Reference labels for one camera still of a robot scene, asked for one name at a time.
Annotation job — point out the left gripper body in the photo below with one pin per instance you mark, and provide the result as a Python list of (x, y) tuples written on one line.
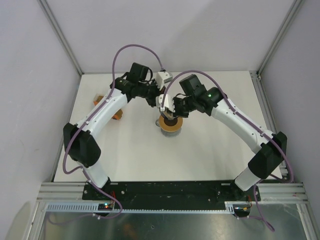
[(152, 91)]

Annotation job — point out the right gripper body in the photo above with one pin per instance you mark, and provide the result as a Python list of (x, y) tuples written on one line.
[(183, 106)]

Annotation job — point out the clear glass server jug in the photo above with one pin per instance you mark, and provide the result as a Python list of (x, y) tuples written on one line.
[(169, 128)]

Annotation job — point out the brown paper coffee filter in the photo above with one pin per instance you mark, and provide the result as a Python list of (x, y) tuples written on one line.
[(166, 116)]

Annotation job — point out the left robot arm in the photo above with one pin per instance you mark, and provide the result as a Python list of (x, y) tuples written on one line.
[(80, 138)]

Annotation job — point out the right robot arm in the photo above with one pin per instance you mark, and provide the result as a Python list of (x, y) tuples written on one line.
[(268, 147)]

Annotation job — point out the orange coffee filter box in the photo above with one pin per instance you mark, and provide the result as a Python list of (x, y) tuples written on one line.
[(116, 116)]

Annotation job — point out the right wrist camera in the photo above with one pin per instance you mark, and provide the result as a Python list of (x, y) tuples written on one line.
[(165, 103)]

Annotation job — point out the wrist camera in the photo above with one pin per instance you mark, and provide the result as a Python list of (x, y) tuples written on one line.
[(163, 77), (165, 103)]

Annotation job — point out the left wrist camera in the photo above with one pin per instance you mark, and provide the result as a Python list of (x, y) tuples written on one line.
[(163, 77)]

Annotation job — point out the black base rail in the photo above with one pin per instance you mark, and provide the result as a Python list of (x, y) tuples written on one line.
[(172, 195)]

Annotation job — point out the left aluminium frame post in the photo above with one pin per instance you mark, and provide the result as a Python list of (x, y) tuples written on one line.
[(60, 35)]

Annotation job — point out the aluminium frame post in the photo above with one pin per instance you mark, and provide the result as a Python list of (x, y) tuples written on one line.
[(60, 35), (280, 34)]

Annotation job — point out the right aluminium frame post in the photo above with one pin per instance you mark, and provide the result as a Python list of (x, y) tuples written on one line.
[(280, 34)]

